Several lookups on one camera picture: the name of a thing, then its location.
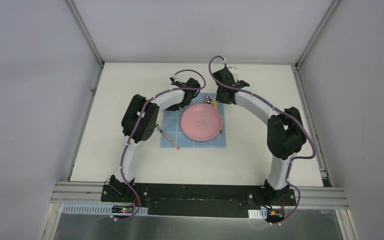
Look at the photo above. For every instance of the pink plate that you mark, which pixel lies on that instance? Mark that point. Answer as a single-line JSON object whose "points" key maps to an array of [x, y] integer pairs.
{"points": [[201, 122]]}

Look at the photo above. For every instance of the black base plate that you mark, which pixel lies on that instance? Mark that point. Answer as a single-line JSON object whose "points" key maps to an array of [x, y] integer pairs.
{"points": [[187, 200]]}

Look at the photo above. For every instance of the pink handled fork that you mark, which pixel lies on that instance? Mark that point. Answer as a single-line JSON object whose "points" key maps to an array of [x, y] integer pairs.
{"points": [[167, 137]]}

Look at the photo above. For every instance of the gold table knife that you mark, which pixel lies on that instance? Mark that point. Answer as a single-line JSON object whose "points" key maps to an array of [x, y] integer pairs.
{"points": [[215, 105]]}

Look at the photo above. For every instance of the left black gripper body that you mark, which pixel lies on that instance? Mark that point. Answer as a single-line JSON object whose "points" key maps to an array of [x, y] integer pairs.
{"points": [[185, 97]]}

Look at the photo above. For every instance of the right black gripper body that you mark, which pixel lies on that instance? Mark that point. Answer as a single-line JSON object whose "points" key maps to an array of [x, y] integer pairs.
{"points": [[220, 96]]}

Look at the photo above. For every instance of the pink handled spoon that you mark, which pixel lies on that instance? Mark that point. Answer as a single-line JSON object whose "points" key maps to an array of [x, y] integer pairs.
{"points": [[208, 100]]}

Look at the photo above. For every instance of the aluminium frame rail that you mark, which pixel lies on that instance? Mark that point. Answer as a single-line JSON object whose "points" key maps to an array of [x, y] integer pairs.
{"points": [[80, 197]]}

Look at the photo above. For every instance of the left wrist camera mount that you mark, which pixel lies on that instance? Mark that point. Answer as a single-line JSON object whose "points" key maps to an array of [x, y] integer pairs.
{"points": [[175, 82]]}

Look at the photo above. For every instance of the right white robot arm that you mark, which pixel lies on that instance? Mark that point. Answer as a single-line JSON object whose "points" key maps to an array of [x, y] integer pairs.
{"points": [[285, 133]]}

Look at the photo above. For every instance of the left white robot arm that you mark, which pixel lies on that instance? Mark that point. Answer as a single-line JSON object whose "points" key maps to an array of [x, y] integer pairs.
{"points": [[138, 124]]}

